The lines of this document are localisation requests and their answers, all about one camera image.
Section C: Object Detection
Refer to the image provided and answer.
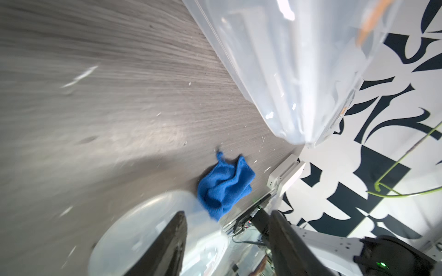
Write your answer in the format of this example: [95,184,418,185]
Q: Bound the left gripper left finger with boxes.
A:
[125,211,188,276]

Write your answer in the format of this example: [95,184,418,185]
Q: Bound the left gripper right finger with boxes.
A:
[268,210,333,276]

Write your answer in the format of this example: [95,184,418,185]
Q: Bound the blue microfiber cloth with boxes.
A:
[197,152,256,221]

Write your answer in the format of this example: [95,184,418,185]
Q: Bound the tall rectangular clear lunch box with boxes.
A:
[185,1,401,147]

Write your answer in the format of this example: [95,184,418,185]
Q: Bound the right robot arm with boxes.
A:
[251,209,442,276]

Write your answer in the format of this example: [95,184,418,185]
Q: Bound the round clear lunch box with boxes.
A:
[87,190,229,276]

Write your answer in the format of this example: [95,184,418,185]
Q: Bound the white flat box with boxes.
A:
[267,154,306,198]

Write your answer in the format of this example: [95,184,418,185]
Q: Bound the green bow saw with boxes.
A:
[366,120,442,199]

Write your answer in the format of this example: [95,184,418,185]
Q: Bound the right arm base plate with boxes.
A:
[225,193,275,236]

